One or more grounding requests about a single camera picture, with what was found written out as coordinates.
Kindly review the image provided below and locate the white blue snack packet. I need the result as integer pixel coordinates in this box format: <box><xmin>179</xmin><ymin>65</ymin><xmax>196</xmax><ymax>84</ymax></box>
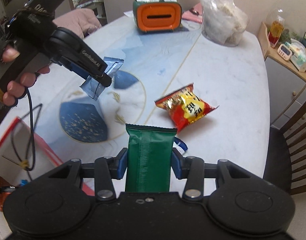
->
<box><xmin>173</xmin><ymin>137</ymin><xmax>188</xmax><ymax>154</ymax></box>

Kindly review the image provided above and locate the light blue snack packet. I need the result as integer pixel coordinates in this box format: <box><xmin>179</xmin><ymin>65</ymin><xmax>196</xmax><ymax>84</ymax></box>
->
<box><xmin>80</xmin><ymin>56</ymin><xmax>124</xmax><ymax>101</ymax></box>

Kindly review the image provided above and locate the green snack packet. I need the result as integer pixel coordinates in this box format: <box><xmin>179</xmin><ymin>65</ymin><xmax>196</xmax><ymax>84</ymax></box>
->
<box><xmin>125</xmin><ymin>124</ymin><xmax>177</xmax><ymax>193</ymax></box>

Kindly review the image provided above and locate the red yellow chip bag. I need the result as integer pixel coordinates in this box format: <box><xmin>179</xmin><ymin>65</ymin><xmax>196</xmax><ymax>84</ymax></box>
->
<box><xmin>155</xmin><ymin>83</ymin><xmax>218</xmax><ymax>133</ymax></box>

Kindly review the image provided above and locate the dark red snack packet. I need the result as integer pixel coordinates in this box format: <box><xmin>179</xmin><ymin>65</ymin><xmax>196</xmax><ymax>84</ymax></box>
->
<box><xmin>0</xmin><ymin>186</ymin><xmax>17</xmax><ymax>211</ymax></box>

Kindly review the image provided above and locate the person left hand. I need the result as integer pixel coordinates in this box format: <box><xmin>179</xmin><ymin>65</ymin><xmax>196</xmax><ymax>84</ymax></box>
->
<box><xmin>1</xmin><ymin>43</ymin><xmax>51</xmax><ymax>107</ymax></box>

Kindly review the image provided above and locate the pink puffer jacket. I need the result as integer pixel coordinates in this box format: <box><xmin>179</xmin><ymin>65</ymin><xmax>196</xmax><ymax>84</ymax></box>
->
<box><xmin>53</xmin><ymin>9</ymin><xmax>102</xmax><ymax>39</ymax></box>

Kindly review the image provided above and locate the white paper slip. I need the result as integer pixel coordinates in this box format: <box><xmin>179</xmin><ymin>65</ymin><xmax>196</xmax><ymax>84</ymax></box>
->
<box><xmin>124</xmin><ymin>10</ymin><xmax>133</xmax><ymax>18</ymax></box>

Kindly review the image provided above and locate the orange green tissue box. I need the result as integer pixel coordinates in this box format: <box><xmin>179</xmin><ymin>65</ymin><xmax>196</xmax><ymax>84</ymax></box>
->
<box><xmin>133</xmin><ymin>0</ymin><xmax>182</xmax><ymax>33</ymax></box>

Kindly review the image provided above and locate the white red cardboard box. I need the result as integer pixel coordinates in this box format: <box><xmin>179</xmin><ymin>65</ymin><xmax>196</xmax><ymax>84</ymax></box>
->
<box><xmin>0</xmin><ymin>116</ymin><xmax>95</xmax><ymax>215</ymax></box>

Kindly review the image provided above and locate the wooden chair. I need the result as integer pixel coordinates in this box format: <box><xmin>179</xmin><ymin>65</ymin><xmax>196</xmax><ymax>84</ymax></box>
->
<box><xmin>263</xmin><ymin>102</ymin><xmax>306</xmax><ymax>195</ymax></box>

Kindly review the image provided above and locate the pink notebook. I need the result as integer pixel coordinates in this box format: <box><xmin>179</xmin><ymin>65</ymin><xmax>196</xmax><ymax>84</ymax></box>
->
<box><xmin>182</xmin><ymin>3</ymin><xmax>203</xmax><ymax>24</ymax></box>

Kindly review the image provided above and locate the white wooden cabinet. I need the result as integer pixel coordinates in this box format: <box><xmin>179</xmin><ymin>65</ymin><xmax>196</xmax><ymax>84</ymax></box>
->
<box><xmin>257</xmin><ymin>22</ymin><xmax>306</xmax><ymax>128</ymax></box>

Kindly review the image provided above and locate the clear plastic bag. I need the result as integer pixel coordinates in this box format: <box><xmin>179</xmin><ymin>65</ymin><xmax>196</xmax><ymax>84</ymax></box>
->
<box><xmin>201</xmin><ymin>0</ymin><xmax>249</xmax><ymax>47</ymax></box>

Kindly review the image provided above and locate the white pink digital timer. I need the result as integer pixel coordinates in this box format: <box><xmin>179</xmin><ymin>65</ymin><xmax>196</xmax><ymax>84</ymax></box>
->
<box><xmin>277</xmin><ymin>44</ymin><xmax>292</xmax><ymax>61</ymax></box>

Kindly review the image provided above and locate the wet wipes pack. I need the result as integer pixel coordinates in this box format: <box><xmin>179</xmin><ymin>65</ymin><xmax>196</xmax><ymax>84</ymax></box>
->
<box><xmin>289</xmin><ymin>38</ymin><xmax>306</xmax><ymax>72</ymax></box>

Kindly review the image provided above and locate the glass dome with fries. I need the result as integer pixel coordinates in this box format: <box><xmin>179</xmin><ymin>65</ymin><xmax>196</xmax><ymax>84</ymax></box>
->
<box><xmin>266</xmin><ymin>0</ymin><xmax>289</xmax><ymax>48</ymax></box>

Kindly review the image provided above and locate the black cable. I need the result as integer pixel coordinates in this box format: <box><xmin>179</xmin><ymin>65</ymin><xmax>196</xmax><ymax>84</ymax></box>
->
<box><xmin>8</xmin><ymin>87</ymin><xmax>43</xmax><ymax>172</ymax></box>

